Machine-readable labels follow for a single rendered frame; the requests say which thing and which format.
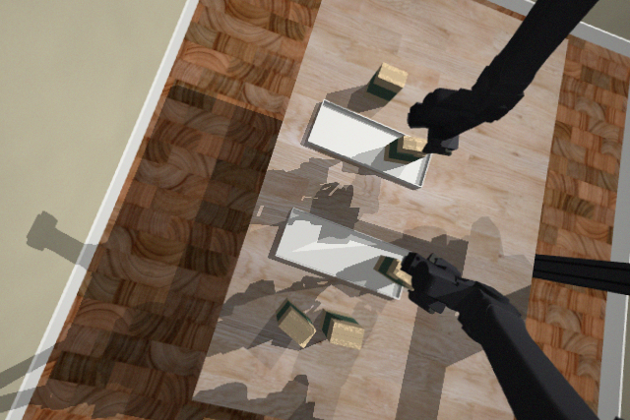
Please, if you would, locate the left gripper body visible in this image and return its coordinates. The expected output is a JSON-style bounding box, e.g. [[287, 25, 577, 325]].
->
[[409, 258, 461, 314]]

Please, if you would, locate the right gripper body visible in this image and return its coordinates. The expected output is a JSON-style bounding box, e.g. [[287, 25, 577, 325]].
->
[[426, 124, 464, 154]]

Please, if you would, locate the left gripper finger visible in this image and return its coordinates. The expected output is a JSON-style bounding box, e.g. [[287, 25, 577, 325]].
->
[[427, 254, 441, 264], [408, 290, 435, 315]]

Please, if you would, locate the white shallow tray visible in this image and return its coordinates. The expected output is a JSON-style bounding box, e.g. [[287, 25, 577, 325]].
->
[[275, 208, 411, 300], [307, 99, 432, 188]]

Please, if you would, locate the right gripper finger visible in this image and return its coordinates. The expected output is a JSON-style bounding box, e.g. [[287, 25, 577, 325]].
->
[[422, 144, 452, 156]]

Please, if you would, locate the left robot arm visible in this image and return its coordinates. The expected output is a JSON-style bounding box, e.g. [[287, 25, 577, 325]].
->
[[400, 252, 599, 420]]

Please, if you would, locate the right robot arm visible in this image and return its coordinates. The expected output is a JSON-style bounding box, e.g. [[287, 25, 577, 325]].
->
[[407, 0, 598, 140]]

